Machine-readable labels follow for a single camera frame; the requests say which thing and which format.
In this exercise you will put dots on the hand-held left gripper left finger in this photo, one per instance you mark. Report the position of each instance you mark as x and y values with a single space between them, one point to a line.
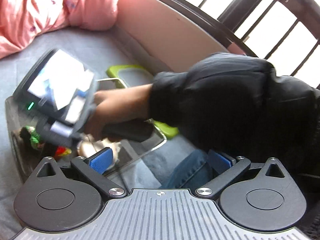
101 161

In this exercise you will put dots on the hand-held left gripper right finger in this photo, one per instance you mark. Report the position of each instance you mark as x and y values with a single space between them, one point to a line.
221 162

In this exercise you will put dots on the round cream cushion toy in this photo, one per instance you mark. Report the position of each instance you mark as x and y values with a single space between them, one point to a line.
90 147

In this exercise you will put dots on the red toy figure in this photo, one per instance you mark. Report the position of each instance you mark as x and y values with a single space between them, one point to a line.
62 151

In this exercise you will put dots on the transparent grey storage box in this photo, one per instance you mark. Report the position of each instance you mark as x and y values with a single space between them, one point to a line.
140 150

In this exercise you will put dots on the green crochet toy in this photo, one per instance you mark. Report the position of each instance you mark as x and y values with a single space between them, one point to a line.
35 138

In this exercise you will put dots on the person's right forearm black sleeve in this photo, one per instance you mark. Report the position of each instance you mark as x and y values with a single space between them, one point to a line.
237 110

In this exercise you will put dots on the person's right hand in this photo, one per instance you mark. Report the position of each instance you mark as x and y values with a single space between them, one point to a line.
112 105

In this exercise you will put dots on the person's blue jeans leg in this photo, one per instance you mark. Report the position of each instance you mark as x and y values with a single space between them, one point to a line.
190 170

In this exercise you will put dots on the grey blue bed sheet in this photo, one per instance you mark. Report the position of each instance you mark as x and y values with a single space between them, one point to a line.
87 45

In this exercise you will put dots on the green plastic lid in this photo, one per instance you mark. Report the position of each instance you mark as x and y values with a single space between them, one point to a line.
130 76

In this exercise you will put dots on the pink quilt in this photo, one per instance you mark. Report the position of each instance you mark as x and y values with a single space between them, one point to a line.
45 10

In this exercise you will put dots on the beige bed side panel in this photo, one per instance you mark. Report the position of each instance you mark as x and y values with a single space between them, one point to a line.
170 27

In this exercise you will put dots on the dark window bars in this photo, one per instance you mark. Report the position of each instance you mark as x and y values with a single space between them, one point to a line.
250 17

